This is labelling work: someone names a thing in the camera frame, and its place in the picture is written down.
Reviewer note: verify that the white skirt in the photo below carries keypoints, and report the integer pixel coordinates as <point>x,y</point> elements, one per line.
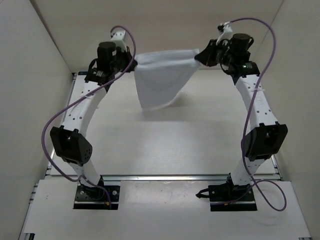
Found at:
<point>160,76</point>

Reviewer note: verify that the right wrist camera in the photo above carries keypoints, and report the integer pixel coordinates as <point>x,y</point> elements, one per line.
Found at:
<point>225,32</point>

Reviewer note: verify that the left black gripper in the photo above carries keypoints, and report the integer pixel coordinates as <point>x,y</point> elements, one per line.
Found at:
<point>132,65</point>

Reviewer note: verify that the aluminium front rail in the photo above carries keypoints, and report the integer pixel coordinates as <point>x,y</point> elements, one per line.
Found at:
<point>166,178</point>

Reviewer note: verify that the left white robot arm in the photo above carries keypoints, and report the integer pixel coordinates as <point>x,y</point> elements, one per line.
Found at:
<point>69,139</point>

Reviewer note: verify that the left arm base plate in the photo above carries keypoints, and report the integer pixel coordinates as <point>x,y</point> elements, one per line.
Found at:
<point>91,198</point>

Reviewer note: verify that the left blue corner label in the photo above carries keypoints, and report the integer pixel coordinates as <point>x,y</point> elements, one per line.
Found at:
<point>82,73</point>

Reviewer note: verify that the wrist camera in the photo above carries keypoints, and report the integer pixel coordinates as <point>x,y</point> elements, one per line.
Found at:
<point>225,32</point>
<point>118,37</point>

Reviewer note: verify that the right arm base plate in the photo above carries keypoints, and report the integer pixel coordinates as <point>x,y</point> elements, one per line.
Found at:
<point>227,197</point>

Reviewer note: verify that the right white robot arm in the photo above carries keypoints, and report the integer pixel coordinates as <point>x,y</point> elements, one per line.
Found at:
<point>263,135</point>

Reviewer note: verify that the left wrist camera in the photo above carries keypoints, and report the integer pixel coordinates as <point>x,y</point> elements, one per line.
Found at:
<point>118,37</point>

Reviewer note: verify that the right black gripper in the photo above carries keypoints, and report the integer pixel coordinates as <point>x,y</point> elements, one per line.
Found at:
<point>206,57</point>

